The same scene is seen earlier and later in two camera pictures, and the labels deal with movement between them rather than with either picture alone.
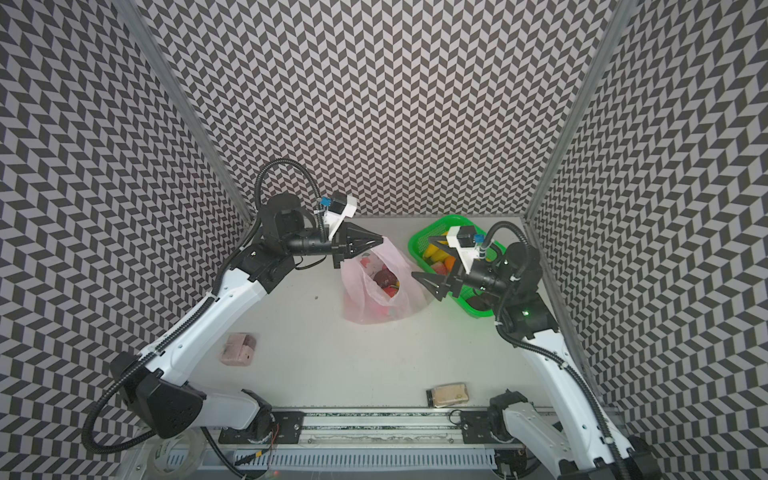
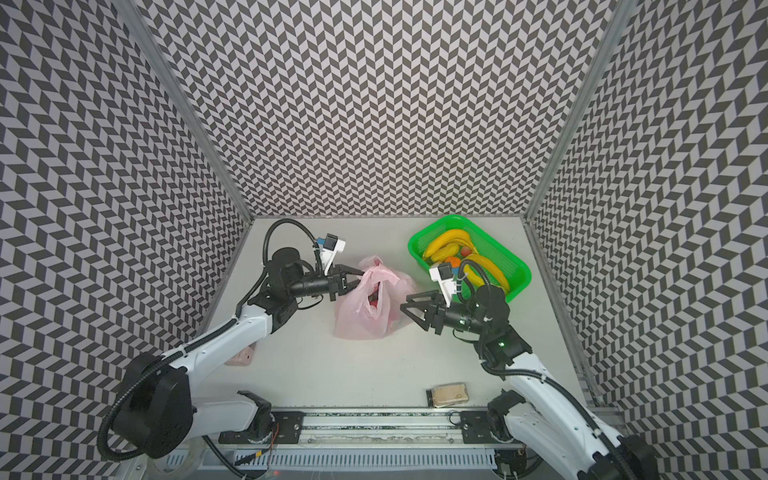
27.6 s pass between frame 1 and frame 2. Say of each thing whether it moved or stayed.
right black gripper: moved
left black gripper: moved
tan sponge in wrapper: stayed
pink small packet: stayed
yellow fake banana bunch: stayed
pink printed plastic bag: moved
